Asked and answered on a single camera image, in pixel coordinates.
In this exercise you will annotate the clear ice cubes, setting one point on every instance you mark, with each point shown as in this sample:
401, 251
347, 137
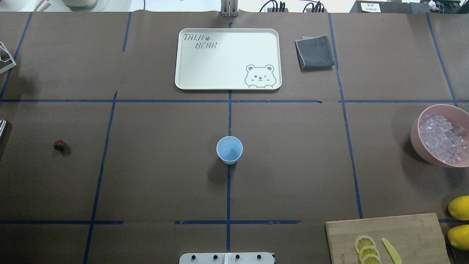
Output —
443, 140

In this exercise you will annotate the pink bowl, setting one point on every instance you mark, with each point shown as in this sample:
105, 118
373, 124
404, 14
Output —
456, 114

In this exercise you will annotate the lemon slice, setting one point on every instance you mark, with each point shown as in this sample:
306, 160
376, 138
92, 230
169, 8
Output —
368, 251
362, 242
371, 259

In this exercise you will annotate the steel muddler with black tip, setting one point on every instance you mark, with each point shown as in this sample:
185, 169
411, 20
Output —
3, 128

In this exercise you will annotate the black box with label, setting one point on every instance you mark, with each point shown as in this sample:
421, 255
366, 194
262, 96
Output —
368, 6

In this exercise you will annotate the yellow plastic knife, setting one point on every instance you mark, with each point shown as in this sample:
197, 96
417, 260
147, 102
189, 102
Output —
394, 255

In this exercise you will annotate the wooden cutting board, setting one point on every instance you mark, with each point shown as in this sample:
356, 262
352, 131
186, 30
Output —
417, 238

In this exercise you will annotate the black cable connectors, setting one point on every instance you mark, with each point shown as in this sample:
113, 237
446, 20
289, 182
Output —
273, 6
314, 6

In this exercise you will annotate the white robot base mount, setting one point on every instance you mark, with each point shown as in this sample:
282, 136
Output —
228, 258

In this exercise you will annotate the cream bear serving tray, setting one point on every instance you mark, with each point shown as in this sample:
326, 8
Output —
243, 59

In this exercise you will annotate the yellow lemon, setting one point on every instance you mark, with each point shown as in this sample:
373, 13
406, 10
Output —
458, 237
458, 208

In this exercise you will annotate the grey metal post bracket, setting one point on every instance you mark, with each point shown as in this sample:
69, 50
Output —
229, 8

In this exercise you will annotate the grey folded cloth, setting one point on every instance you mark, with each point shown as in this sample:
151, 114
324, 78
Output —
314, 52

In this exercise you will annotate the light blue plastic cup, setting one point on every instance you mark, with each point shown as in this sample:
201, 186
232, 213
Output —
229, 149

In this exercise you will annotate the red strawberry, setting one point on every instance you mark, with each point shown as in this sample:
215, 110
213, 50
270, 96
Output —
59, 145

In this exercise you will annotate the white wire cup rack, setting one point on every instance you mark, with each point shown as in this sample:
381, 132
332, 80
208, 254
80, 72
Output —
7, 61

